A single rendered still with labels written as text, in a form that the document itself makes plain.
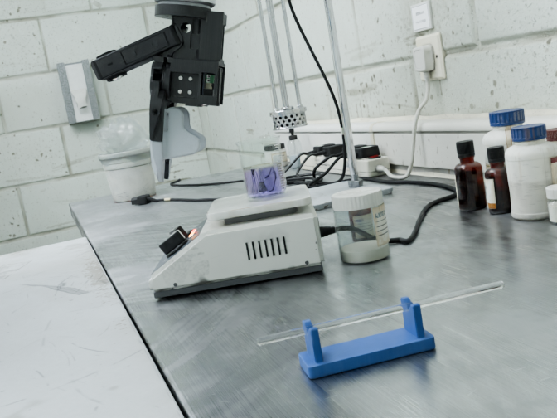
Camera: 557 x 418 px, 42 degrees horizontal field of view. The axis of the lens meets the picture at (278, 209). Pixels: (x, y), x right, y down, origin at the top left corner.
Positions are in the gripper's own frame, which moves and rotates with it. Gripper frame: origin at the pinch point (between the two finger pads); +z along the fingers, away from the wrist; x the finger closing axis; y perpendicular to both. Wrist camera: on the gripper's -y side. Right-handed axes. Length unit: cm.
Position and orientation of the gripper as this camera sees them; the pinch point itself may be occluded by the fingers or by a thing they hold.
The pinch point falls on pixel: (158, 169)
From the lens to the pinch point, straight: 92.0
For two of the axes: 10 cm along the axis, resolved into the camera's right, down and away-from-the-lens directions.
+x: 0.4, -1.5, 9.9
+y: 10.0, 0.9, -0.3
